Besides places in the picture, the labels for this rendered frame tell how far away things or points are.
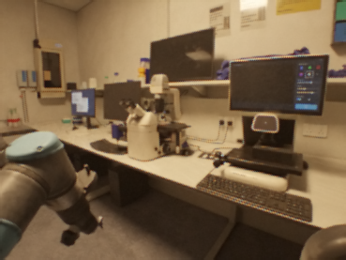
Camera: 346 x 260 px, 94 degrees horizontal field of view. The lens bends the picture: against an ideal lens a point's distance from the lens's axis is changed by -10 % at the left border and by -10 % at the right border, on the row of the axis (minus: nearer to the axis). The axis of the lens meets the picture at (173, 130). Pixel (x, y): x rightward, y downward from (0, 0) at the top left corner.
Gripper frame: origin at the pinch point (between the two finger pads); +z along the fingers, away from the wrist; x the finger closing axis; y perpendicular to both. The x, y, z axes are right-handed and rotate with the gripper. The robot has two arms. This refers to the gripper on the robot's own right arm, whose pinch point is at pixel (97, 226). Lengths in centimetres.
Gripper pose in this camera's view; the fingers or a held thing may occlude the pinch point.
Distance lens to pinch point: 66.7
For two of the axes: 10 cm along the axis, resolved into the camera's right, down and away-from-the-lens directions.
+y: -3.4, 5.5, -7.6
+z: 0.3, 8.2, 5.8
